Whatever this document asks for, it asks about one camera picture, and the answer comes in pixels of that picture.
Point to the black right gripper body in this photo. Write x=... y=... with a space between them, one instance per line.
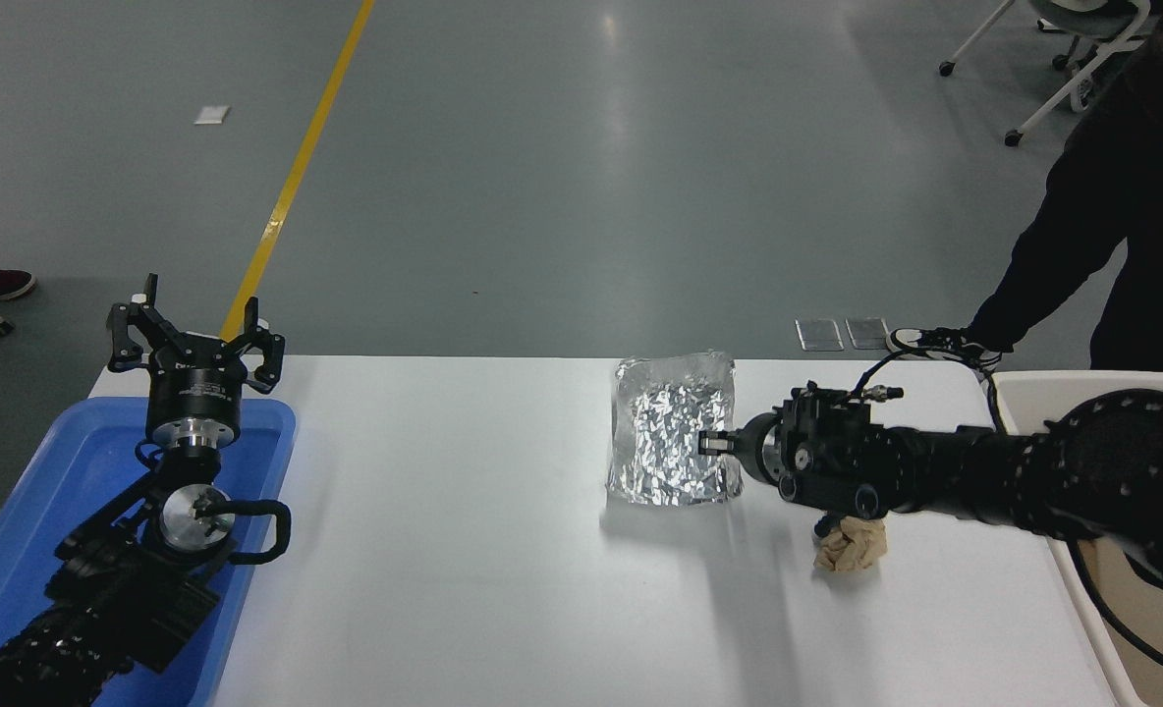
x=753 y=447

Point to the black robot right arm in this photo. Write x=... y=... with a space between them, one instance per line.
x=935 y=462

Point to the large pale bin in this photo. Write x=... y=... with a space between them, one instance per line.
x=1024 y=393

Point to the blue plastic tray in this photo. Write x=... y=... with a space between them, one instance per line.
x=61 y=481

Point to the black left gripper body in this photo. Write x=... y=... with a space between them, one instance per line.
x=196 y=388

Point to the silver foil tray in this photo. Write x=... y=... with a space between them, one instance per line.
x=675 y=432

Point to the metal floor plate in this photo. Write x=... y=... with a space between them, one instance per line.
x=866 y=333
x=819 y=335

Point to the white wheeled chair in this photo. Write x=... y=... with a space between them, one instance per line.
x=1082 y=20

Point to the standing person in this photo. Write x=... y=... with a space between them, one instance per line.
x=1151 y=196

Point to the crumpled tan paper ball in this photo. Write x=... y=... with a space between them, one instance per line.
x=852 y=550

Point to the yellow floor tape line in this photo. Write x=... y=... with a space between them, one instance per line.
x=297 y=167

